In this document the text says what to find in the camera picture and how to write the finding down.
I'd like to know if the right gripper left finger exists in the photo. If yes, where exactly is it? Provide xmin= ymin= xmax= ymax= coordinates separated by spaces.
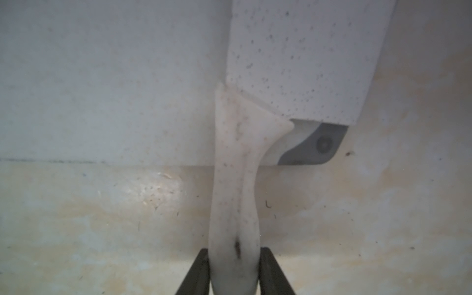
xmin=175 ymin=248 xmax=210 ymax=295

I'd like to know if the white cutting board grey rim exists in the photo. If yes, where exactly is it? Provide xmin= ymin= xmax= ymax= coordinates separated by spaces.
xmin=1 ymin=1 xmax=234 ymax=166

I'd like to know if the white plastic knife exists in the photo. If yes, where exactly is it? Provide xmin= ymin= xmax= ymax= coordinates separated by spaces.
xmin=208 ymin=1 xmax=396 ymax=295

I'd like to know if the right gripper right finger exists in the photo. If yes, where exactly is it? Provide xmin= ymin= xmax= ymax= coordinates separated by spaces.
xmin=259 ymin=247 xmax=296 ymax=295

